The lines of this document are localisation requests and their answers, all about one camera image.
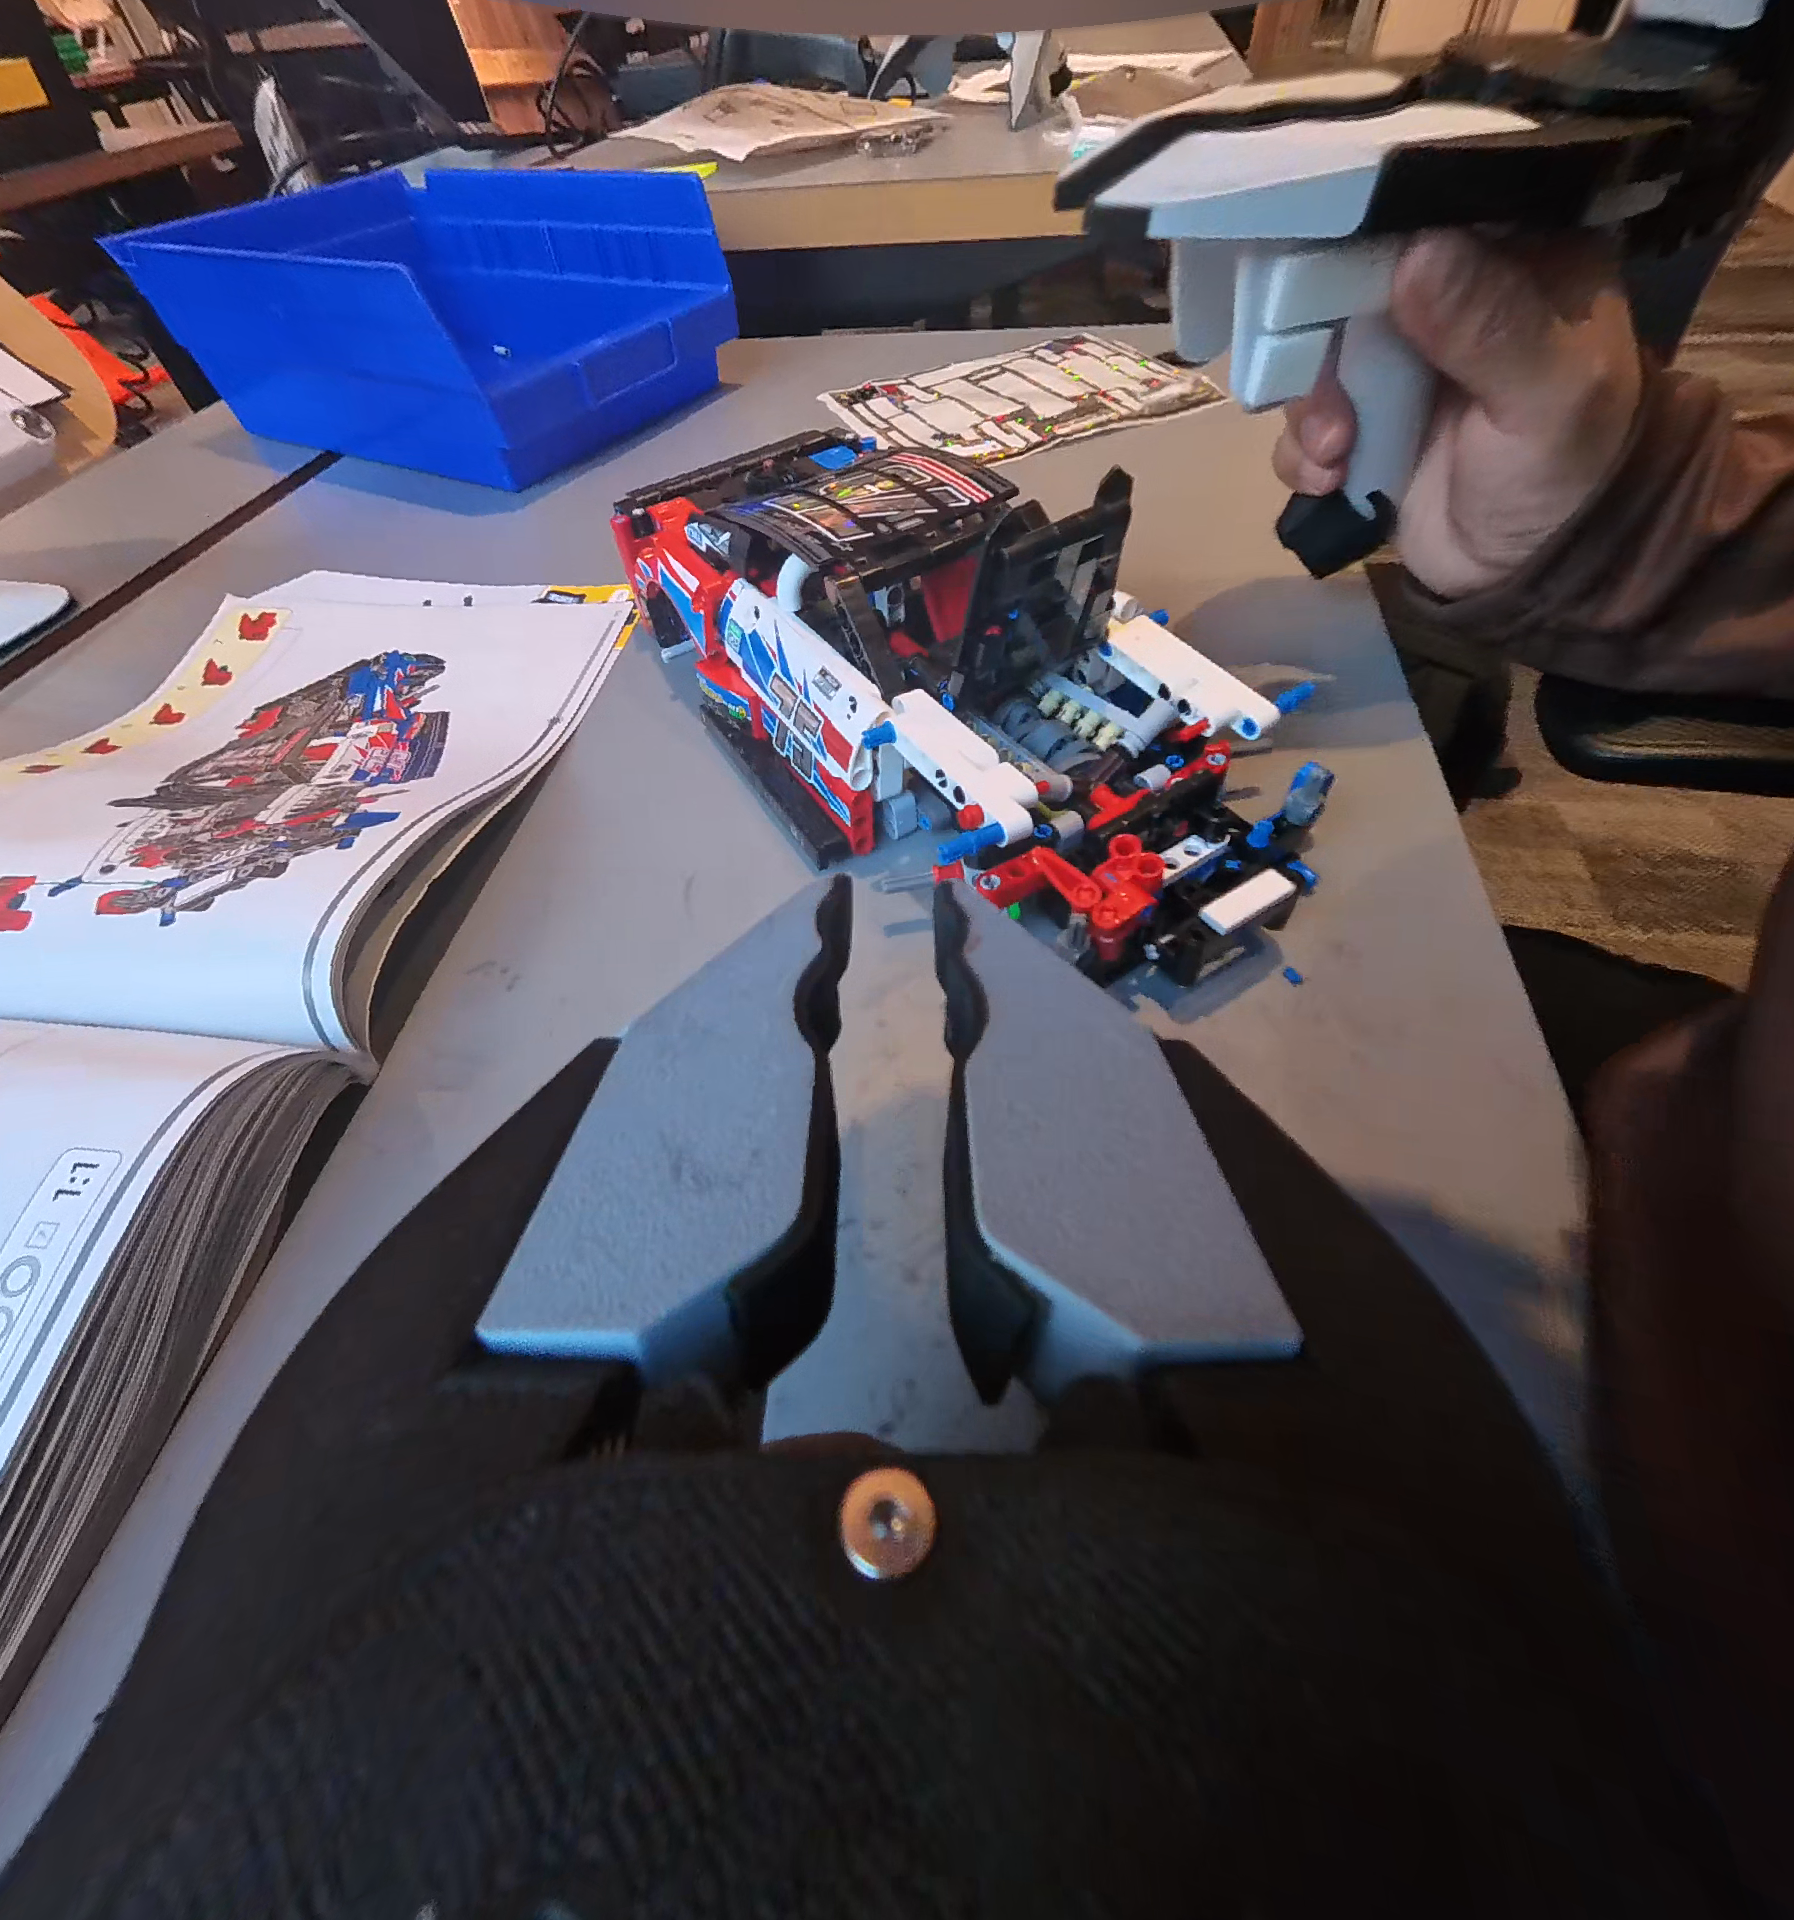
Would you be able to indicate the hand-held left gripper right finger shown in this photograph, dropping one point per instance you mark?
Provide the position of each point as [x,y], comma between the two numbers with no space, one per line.
[1124,1184]

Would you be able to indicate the loose printed paper sheets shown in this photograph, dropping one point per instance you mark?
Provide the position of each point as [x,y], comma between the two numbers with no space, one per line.
[779,120]

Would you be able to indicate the toy brick race car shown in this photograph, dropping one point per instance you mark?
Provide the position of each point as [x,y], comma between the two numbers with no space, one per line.
[808,659]

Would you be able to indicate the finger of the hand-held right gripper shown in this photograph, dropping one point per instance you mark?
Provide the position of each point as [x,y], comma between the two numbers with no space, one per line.
[1242,102]
[1259,195]

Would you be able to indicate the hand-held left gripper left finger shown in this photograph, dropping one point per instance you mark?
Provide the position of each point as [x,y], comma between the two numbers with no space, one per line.
[657,1184]

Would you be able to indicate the grey desk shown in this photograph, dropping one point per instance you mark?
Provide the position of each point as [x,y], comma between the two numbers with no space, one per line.
[613,929]

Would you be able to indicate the blue plastic bin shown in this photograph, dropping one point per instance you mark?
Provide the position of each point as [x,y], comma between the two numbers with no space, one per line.
[388,345]

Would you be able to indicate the person's right hand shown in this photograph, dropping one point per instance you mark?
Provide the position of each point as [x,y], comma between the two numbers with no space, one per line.
[1526,390]

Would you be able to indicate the black metal frame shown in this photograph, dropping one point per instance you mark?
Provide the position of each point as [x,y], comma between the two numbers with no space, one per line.
[1694,736]

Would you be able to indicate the sticker sheet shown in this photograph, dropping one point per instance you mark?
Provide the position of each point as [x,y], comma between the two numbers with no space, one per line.
[1018,397]

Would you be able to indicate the open instruction booklet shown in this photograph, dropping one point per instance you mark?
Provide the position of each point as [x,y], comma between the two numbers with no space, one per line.
[237,899]

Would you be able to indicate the person's brown shirt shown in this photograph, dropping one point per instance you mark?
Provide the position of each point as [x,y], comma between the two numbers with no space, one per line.
[1736,1350]

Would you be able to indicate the instruction sheet on stand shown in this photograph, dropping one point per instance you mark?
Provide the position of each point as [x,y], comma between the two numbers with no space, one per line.
[14,299]

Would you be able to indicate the grey background table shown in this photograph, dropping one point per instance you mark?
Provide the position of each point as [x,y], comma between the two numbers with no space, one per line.
[896,187]

